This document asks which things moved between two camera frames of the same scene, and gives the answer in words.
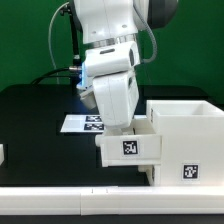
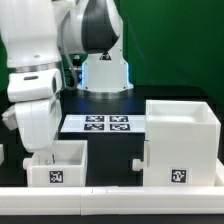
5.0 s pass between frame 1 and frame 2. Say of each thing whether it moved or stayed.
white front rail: stayed
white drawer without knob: moved
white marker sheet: stayed
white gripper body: moved
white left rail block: stayed
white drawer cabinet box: moved
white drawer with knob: moved
